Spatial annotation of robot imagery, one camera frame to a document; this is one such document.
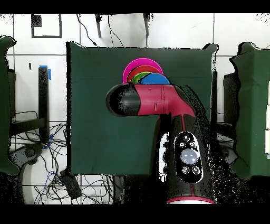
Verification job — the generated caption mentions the green bowl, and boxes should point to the green bowl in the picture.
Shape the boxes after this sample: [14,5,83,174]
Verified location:
[130,71,152,85]

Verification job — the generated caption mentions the light blue bowl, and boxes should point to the light blue bowl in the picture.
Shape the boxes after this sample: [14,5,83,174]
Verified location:
[139,72,171,86]

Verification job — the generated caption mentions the orange bowl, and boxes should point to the orange bowl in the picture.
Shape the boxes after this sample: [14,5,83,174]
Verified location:
[126,64,164,84]

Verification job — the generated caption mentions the dark green tablecloth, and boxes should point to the dark green tablecloth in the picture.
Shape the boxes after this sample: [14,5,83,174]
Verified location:
[66,41,219,177]

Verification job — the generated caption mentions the large pink bowl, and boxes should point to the large pink bowl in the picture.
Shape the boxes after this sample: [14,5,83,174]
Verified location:
[122,58,164,84]

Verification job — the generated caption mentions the black stand leg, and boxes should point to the black stand leg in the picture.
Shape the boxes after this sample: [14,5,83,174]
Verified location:
[142,13,151,36]
[94,13,102,39]

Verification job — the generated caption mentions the black metal stand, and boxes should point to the black metal stand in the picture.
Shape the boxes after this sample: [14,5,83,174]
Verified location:
[223,71,238,127]
[9,66,50,143]

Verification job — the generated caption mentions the black power strip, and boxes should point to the black power strip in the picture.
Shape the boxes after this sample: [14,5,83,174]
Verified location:
[59,170,82,200]

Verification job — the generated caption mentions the neighbouring green table cloth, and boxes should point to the neighbouring green table cloth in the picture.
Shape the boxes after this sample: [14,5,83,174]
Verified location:
[228,41,270,180]
[0,35,21,176]

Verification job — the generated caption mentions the black cable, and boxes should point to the black cable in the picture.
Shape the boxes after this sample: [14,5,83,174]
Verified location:
[76,13,99,48]

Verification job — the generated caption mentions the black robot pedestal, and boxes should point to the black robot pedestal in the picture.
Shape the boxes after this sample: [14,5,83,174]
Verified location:
[112,174,157,204]

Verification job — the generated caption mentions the tangle of cables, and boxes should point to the tangle of cables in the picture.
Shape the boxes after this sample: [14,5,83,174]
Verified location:
[10,110,112,204]

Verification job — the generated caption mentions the grey square frame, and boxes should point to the grey square frame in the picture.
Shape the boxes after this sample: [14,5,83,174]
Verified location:
[31,13,62,39]

